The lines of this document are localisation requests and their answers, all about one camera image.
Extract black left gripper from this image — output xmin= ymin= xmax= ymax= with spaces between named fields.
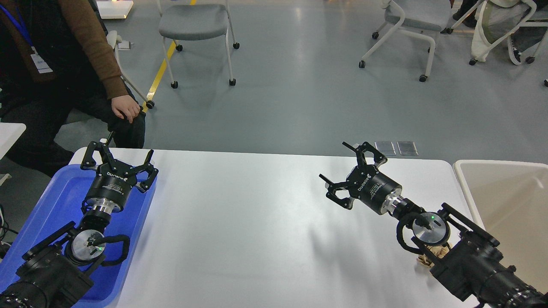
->
xmin=80 ymin=140 xmax=159 ymax=213

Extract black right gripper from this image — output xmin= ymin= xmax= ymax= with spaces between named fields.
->
xmin=319 ymin=142 xmax=403 ymax=216

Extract brown paper ball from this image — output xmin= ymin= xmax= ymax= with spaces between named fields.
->
xmin=416 ymin=242 xmax=453 ymax=267

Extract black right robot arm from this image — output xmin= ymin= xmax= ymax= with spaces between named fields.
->
xmin=320 ymin=142 xmax=547 ymax=308

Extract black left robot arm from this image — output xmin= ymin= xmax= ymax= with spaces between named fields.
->
xmin=1 ymin=142 xmax=158 ymax=308

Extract seated person's hand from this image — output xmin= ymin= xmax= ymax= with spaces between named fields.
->
xmin=111 ymin=95 xmax=141 ymax=124

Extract left metal floor plate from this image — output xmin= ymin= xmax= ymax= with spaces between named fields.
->
xmin=374 ymin=141 xmax=396 ymax=156

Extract metal floor plate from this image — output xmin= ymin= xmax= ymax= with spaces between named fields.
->
xmin=396 ymin=142 xmax=419 ymax=156
xmin=374 ymin=141 xmax=396 ymax=156

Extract right metal floor plate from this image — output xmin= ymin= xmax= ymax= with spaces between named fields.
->
xmin=396 ymin=142 xmax=419 ymax=156

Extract blue plastic tray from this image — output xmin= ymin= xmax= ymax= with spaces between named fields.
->
xmin=0 ymin=164 xmax=156 ymax=308

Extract white side table corner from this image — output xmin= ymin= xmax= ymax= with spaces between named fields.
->
xmin=0 ymin=122 xmax=26 ymax=159

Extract seated person in brown sweater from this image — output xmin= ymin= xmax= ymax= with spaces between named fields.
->
xmin=0 ymin=0 xmax=146 ymax=177

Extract white chair under person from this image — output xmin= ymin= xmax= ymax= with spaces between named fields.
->
xmin=106 ymin=30 xmax=155 ymax=109

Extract beige plastic bin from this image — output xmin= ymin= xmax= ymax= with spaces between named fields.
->
xmin=453 ymin=160 xmax=548 ymax=293

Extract white box on floor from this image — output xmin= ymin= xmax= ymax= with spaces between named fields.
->
xmin=96 ymin=0 xmax=134 ymax=20

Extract grey chair right background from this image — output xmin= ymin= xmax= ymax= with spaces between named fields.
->
xmin=358 ymin=0 xmax=451 ymax=83

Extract white chair with jacket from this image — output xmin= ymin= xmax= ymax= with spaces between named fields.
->
xmin=441 ymin=0 xmax=547 ymax=65

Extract black cables at left edge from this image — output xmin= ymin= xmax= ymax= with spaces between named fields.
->
xmin=0 ymin=204 xmax=18 ymax=259

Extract grey chair white frame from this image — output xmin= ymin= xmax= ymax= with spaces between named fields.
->
xmin=156 ymin=0 xmax=240 ymax=86

